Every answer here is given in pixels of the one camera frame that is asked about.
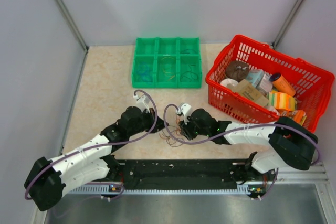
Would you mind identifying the yellow green sponge pack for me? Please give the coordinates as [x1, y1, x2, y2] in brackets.
[267, 92, 297, 111]

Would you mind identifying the yellow wire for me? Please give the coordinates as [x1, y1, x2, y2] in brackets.
[160, 56, 177, 81]

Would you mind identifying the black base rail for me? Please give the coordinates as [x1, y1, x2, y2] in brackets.
[105, 159, 275, 190]

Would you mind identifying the orange snack packet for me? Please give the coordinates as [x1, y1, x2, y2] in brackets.
[281, 110, 307, 126]

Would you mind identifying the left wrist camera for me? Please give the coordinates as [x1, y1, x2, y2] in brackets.
[133, 94, 151, 112]

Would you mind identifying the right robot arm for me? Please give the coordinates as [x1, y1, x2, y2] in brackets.
[177, 104, 318, 180]

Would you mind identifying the left aluminium frame post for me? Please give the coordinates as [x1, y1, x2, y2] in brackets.
[54, 0, 89, 53]

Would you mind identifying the brown round pouch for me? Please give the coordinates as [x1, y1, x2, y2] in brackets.
[225, 61, 249, 82]

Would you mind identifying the orange bottle blue cap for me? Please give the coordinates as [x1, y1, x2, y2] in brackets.
[269, 72, 296, 97]

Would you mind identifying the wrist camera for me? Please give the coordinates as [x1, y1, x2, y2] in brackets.
[133, 94, 151, 112]
[176, 103, 193, 124]

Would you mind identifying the coloured wire bundle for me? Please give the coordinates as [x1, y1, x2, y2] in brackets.
[159, 123, 186, 148]

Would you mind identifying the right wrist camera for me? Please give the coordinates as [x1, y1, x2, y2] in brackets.
[176, 103, 193, 124]

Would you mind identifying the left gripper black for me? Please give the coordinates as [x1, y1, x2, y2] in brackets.
[128, 108, 169, 137]

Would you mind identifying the brown cardboard box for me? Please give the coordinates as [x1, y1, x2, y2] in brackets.
[233, 79, 269, 107]

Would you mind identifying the aluminium frame post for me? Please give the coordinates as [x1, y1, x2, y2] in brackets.
[54, 0, 89, 53]
[271, 0, 305, 50]

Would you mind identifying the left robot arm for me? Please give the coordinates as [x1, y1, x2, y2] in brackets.
[24, 106, 167, 211]

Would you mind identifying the green six-compartment tray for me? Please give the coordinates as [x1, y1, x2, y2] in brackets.
[131, 37, 202, 89]

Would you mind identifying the red plastic basket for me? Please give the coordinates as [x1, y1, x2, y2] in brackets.
[205, 35, 334, 132]

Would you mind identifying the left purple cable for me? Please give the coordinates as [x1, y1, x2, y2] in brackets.
[24, 89, 158, 201]

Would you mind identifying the right aluminium frame post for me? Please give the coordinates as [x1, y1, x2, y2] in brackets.
[271, 0, 305, 50]

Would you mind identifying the light blue patterned box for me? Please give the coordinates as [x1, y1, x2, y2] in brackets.
[245, 69, 273, 94]

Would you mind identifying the blue wire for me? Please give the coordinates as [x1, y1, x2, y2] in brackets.
[135, 62, 154, 83]

